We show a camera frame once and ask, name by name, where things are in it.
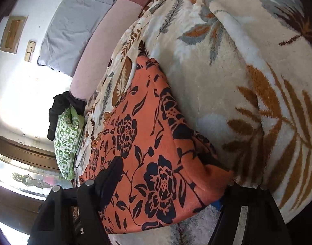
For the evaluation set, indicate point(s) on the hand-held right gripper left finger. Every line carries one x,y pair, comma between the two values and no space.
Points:
112,173

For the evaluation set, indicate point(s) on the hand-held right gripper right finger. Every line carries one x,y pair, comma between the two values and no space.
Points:
223,201

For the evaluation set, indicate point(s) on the orange floral garment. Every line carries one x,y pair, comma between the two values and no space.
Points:
156,145

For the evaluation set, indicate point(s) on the black cloth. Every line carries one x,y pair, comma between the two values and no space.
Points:
61,109

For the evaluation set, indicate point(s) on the cream leaf-print blanket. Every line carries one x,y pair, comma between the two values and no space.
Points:
235,69

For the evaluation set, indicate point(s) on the grey pillow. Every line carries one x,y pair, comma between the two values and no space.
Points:
74,28

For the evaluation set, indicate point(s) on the wooden bed frame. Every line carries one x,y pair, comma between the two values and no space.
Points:
20,183

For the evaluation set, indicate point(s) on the wall switch plate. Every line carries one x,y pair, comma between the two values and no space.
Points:
30,51

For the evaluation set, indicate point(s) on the framed wall panel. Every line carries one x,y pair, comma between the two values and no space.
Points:
12,33

